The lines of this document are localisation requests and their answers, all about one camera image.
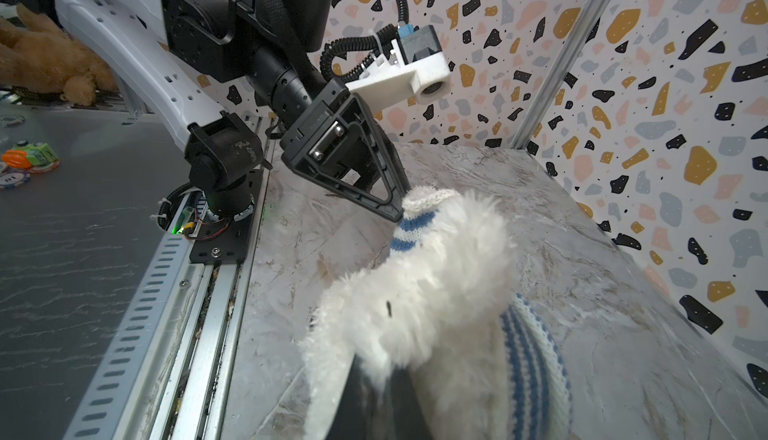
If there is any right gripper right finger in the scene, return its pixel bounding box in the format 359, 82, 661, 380
383, 368, 433, 440

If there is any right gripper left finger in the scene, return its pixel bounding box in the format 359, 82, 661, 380
326, 356, 377, 440

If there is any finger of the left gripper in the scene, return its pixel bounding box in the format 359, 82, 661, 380
326, 94, 409, 223

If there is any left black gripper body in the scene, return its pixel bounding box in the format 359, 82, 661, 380
280, 80, 384, 194

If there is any white fluffy teddy bear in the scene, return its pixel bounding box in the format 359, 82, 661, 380
300, 186, 514, 439

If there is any blue white striped knit sweater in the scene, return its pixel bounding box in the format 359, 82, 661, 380
389, 186, 572, 439

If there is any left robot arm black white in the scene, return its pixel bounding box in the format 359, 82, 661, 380
84, 0, 408, 222

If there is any brown plush toy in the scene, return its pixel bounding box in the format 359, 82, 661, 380
1, 3, 119, 106

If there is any colourful small toys pile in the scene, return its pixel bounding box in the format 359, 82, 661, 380
1, 114, 60, 190

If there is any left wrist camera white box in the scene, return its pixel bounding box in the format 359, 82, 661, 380
346, 25, 451, 113

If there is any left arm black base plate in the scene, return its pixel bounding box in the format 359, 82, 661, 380
151, 169, 264, 265

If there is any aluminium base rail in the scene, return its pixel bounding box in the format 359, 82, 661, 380
62, 112, 280, 440

